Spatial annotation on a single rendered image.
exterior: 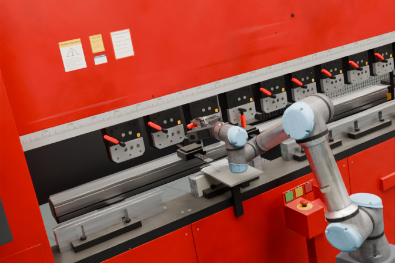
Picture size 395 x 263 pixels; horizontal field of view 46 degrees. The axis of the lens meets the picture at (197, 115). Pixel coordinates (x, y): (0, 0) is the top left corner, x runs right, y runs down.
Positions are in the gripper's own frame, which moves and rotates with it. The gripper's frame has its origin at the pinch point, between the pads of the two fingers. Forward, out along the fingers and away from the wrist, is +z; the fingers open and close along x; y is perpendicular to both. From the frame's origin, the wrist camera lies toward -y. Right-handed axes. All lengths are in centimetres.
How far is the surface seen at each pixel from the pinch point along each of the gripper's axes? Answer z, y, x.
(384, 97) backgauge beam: 32, 157, -46
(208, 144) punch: 6.0, 7.9, -14.2
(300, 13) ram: 3, 74, 32
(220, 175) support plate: -8.4, 2.4, -24.6
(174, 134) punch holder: 2.5, -9.3, -1.4
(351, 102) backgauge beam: 31, 126, -39
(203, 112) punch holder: 2.8, 7.8, 2.7
